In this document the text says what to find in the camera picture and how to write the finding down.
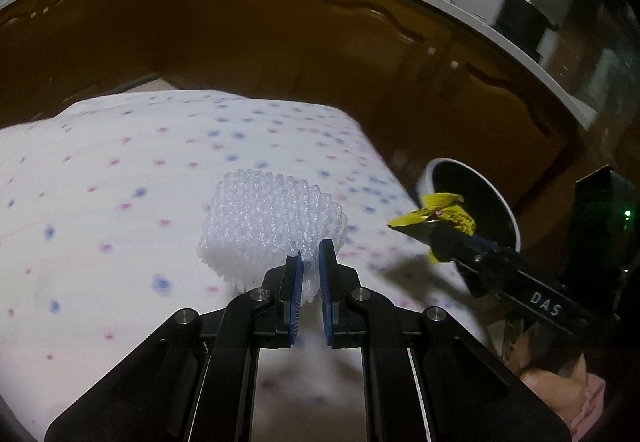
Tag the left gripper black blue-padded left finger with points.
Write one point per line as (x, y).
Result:
(194, 377)

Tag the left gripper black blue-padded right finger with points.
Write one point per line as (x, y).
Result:
(426, 378)

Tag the yellow wrapper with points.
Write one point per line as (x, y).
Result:
(439, 210)

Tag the white foam fruit net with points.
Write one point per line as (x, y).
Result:
(257, 219)

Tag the white round trash bin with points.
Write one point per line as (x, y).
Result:
(493, 218)

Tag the person hand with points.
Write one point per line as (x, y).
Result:
(578, 398)

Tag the brown wooden lower cabinets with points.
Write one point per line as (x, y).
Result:
(420, 84)

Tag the black stock pot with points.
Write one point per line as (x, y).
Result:
(524, 25)

